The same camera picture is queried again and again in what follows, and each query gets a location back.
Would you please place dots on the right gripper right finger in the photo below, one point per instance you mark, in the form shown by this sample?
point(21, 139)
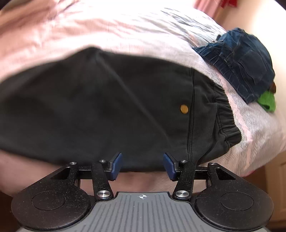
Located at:
point(171, 167)

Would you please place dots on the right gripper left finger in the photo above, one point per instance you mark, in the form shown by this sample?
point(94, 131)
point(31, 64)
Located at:
point(114, 166)

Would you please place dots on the black sweatpants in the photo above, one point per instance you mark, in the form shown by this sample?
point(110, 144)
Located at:
point(95, 104)

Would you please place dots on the green plush toy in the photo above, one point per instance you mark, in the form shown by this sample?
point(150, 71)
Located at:
point(267, 99)

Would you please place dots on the blue denim jeans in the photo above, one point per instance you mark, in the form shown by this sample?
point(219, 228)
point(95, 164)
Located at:
point(243, 61)

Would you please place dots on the pink grey bed quilt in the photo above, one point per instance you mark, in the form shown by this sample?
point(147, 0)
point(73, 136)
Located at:
point(43, 31)

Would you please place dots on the pink curtain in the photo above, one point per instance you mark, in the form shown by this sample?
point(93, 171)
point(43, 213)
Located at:
point(209, 7)

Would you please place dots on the red hanging garment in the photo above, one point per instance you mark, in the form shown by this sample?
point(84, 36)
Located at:
point(230, 3)

